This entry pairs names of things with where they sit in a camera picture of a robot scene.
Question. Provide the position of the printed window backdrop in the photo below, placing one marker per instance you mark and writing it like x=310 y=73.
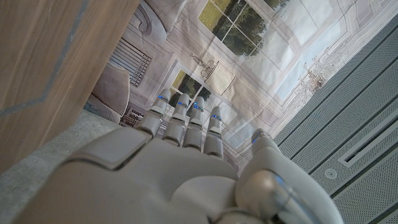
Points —
x=248 y=56

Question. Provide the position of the round ceiling fixture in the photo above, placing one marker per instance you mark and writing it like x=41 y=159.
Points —
x=330 y=173

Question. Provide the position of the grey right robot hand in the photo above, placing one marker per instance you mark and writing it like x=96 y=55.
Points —
x=155 y=180

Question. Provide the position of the linear ceiling slot vent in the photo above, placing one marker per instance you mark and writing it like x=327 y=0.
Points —
x=367 y=146

